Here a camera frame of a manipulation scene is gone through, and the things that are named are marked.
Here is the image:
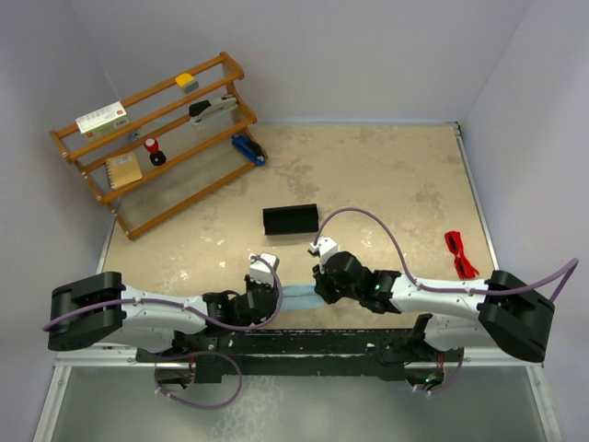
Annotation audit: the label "brown spiral notebook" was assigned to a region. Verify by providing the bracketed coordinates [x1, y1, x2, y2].
[105, 152, 143, 190]

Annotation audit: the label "light blue cleaning cloth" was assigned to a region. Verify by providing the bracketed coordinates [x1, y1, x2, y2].
[281, 284, 325, 311]

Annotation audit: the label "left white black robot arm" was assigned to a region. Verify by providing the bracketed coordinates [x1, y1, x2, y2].
[43, 272, 283, 361]

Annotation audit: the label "blue black stapler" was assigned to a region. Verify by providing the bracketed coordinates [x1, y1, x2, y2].
[231, 134, 266, 167]

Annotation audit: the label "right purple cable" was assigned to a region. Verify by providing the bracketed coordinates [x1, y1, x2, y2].
[313, 207, 580, 397]

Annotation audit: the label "red black stamp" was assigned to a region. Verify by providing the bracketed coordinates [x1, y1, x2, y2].
[144, 138, 167, 167]

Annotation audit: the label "white staples box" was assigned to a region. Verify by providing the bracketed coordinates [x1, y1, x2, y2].
[75, 101, 131, 141]

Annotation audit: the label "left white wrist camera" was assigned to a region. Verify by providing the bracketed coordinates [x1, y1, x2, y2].
[248, 252, 280, 286]

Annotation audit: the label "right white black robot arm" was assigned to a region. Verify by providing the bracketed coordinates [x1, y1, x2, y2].
[313, 250, 555, 363]

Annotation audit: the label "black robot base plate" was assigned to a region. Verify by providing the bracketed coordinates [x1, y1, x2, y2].
[136, 314, 463, 384]

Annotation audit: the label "black glasses case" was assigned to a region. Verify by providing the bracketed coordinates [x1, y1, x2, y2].
[262, 204, 319, 236]

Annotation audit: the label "black silver stapler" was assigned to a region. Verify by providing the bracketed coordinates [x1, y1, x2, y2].
[189, 94, 238, 126]

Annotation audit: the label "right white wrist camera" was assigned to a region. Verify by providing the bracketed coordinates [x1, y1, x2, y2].
[307, 236, 339, 260]

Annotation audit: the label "wooden three-tier shelf rack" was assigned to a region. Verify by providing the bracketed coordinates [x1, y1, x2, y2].
[50, 52, 268, 239]

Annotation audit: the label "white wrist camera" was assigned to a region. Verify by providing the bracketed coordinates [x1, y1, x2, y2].
[248, 252, 280, 286]
[307, 236, 339, 260]

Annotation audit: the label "red sunglasses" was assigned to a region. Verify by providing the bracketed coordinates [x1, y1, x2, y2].
[445, 230, 479, 280]

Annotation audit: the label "yellow grey eraser block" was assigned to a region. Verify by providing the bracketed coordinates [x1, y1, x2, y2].
[175, 73, 199, 94]

